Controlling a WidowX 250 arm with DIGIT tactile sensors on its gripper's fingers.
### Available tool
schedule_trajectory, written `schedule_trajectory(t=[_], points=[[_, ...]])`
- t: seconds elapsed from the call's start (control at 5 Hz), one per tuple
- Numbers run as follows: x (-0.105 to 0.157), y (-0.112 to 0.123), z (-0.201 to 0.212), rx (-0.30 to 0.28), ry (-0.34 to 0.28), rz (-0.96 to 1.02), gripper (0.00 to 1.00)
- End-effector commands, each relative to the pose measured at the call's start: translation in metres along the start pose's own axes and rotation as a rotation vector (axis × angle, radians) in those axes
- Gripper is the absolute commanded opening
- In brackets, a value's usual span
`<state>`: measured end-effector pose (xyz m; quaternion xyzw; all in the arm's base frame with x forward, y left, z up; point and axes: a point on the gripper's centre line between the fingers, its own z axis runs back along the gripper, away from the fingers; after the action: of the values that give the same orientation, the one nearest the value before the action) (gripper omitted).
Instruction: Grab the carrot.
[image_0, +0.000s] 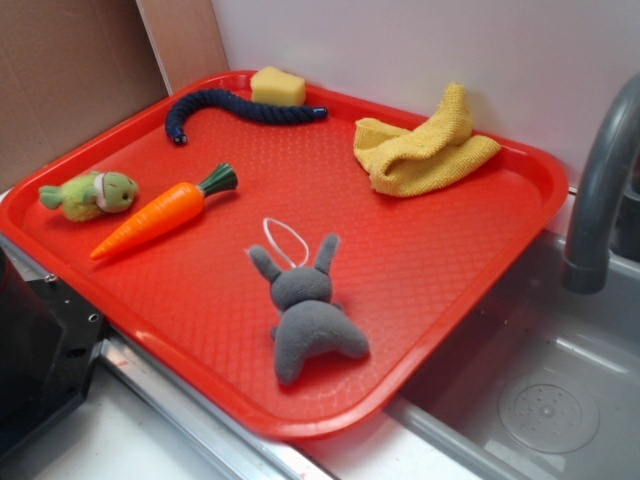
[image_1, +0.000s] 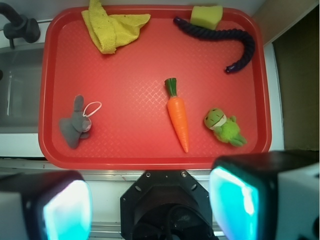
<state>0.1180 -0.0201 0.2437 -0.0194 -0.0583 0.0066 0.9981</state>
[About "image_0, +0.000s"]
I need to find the yellow sponge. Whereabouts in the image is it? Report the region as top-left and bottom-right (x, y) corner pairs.
(250, 66), (306, 107)

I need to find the orange toy carrot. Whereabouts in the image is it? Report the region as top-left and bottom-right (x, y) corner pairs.
(90, 163), (239, 260)

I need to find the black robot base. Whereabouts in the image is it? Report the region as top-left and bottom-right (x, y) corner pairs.
(1, 253), (105, 460)

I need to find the grey plush bunny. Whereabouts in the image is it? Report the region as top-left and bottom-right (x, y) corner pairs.
(247, 217), (370, 386)

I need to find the yellow cloth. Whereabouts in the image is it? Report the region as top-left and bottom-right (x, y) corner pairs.
(353, 82), (501, 198)

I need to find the dark blue rope toy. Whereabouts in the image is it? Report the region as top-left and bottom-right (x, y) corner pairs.
(164, 88), (329, 146)

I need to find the red plastic tray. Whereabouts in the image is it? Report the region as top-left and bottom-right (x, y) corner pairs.
(1, 86), (568, 440)

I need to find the brown cardboard panel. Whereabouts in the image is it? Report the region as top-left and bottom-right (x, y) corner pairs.
(1, 1), (228, 191)

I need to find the grey plastic sink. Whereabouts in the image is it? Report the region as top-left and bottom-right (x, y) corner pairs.
(387, 233), (639, 479)

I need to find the grey faucet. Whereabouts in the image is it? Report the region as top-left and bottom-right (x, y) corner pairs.
(562, 75), (639, 294)

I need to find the green plush fish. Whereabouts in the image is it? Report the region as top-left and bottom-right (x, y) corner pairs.
(38, 172), (139, 222)

